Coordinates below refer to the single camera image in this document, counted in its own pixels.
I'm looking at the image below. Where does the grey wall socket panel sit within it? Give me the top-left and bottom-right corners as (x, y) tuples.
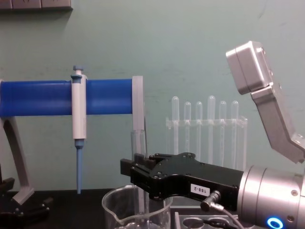
(12, 0), (41, 10)

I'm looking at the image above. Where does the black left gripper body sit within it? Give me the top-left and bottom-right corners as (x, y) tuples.
(0, 196), (50, 229)

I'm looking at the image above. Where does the clear acrylic dropper rack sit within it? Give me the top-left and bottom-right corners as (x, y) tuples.
(165, 115), (249, 169)

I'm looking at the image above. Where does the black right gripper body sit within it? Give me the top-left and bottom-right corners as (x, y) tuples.
(148, 152), (244, 212)

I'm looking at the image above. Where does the thin dark cable silver plug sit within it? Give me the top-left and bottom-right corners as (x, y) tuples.
(201, 190), (242, 229)

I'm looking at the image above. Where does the clear glass test tube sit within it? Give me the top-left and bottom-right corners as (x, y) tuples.
(130, 128), (150, 216)

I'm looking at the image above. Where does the white and blue pipette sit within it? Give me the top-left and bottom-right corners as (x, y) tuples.
(70, 64), (89, 195)

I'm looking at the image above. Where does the clear glass beaker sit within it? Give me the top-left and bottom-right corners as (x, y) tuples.
(102, 185), (174, 229)

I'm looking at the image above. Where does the blue and grey pipette stand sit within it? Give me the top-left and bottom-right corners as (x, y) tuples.
(0, 75), (145, 206)

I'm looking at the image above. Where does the grey tube rack with holes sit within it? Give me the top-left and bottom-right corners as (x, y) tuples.
(173, 210), (242, 229)

